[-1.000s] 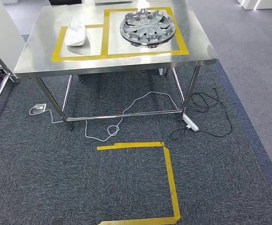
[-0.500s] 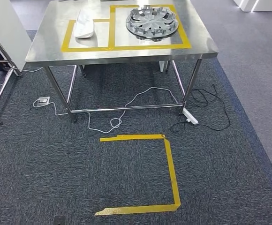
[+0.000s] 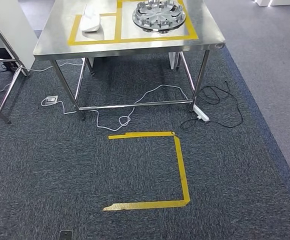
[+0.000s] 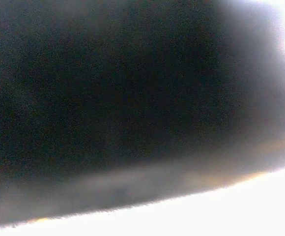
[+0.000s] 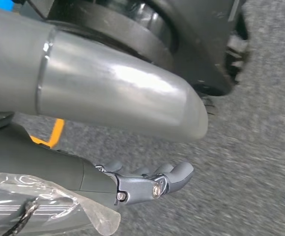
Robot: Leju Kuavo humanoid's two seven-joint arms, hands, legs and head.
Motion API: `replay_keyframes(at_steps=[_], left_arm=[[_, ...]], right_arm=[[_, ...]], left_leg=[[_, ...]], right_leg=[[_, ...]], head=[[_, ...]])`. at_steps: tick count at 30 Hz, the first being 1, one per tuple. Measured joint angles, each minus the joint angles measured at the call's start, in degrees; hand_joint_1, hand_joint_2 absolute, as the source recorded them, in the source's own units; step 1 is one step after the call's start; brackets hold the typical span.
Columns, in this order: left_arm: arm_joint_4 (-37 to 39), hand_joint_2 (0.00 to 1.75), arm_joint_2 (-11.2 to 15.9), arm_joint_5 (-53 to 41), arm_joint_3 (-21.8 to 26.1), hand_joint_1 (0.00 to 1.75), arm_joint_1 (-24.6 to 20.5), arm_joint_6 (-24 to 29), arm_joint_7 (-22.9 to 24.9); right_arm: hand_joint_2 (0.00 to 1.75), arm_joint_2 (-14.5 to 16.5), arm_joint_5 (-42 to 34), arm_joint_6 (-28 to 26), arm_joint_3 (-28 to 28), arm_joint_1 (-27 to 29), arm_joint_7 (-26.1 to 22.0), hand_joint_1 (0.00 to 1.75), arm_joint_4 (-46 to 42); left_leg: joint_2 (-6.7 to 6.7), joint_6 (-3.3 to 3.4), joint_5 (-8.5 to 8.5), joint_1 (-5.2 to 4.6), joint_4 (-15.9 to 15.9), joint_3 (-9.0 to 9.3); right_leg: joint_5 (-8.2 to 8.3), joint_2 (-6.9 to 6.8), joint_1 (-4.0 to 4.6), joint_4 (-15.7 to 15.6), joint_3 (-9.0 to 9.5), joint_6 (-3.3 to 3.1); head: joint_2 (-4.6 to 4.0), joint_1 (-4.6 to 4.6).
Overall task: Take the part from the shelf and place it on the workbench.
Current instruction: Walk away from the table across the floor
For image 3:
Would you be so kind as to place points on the white curved plastic part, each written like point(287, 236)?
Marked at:
point(90, 20)

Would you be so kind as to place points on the yellow tape on workbench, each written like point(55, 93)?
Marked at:
point(134, 40)

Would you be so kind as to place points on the stainless steel workbench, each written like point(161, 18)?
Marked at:
point(60, 33)

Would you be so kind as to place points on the yellow floor tape square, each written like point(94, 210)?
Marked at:
point(182, 165)

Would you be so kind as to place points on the white power strip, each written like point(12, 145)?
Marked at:
point(201, 114)

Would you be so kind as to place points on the grey plastic wheel cover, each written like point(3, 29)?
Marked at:
point(157, 16)

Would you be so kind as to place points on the grey floor socket plate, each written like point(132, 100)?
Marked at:
point(51, 100)

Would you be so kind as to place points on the white board panel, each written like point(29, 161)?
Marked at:
point(14, 30)

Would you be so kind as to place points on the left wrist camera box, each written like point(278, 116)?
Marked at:
point(66, 236)

